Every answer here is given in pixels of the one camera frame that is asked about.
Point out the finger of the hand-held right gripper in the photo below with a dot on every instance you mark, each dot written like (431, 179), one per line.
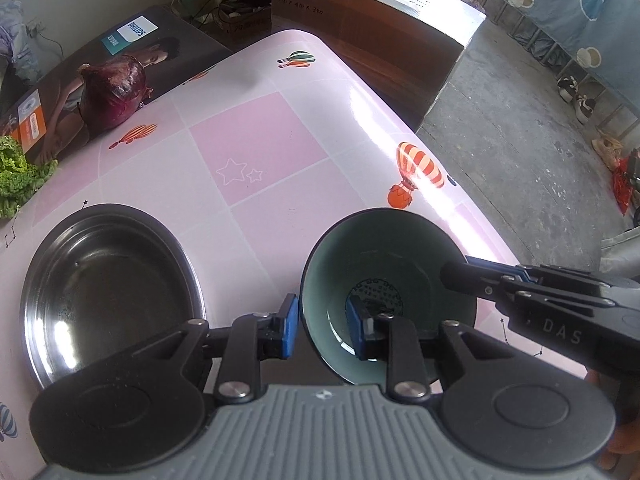
(550, 275)
(465, 277)

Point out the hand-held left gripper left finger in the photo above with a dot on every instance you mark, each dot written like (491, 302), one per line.
(289, 325)

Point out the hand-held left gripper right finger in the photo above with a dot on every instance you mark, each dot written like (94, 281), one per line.
(356, 325)

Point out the green ceramic bowl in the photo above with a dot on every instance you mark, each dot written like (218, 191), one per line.
(390, 250)

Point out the stainless steel basin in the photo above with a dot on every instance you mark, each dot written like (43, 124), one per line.
(100, 285)

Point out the person's right hand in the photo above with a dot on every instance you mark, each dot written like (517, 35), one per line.
(630, 435)

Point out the grey cloth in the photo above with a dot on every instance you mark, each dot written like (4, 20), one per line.
(622, 252)

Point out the red plastic bag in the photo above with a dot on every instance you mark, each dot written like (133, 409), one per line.
(622, 187)

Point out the beige shoe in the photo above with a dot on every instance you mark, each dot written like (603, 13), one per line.
(607, 149)

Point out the black and white sneaker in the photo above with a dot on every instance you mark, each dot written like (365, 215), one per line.
(567, 89)
(585, 109)

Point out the pink printed tablecloth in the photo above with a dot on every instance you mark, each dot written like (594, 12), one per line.
(260, 150)

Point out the large brown cardboard box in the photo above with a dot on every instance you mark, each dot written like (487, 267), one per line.
(400, 60)

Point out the blue printed hanging cloth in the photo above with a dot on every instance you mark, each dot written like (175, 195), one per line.
(560, 5)

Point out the dark printed appliance box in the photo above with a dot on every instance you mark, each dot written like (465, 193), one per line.
(170, 70)

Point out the red onion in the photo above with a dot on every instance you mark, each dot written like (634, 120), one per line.
(115, 95)

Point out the green lettuce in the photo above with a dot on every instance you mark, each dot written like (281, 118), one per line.
(15, 175)

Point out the cardboard box with clutter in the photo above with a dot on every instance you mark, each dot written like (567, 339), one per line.
(245, 10)

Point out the blue-grey clothes pile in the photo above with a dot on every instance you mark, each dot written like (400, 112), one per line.
(12, 40)

